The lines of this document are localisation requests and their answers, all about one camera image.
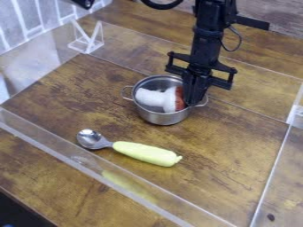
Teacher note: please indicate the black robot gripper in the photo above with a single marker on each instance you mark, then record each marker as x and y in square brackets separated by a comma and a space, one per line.
[200, 69]

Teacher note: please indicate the red and white plush mushroom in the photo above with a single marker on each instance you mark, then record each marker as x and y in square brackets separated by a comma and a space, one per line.
[168, 100]

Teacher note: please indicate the small silver metal pot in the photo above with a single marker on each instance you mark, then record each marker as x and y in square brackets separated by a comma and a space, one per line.
[153, 114]

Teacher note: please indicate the clear acrylic triangular bracket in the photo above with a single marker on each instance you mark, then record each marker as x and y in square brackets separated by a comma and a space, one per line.
[87, 43]

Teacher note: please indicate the spoon with yellow handle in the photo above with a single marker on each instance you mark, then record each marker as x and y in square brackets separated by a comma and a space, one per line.
[151, 154]

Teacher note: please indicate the clear acrylic enclosure wall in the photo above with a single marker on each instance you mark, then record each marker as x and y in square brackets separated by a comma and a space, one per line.
[239, 177]

